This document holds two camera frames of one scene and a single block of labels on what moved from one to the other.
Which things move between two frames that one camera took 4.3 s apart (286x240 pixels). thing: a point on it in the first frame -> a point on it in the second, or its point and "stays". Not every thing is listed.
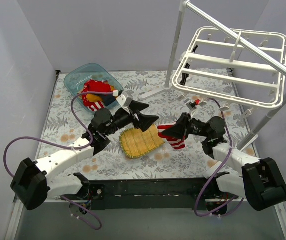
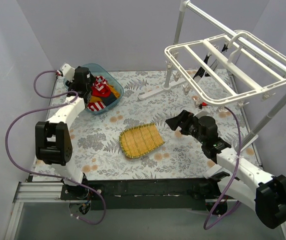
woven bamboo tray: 134,143 stays
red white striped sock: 96,105 stays
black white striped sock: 184,75 -> 201,71
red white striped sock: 176,143 -> 100,87
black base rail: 150,194 stays
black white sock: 195,48 -> 214,65
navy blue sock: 107,99 stays
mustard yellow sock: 93,98 stays
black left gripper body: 134,117 -> 88,92
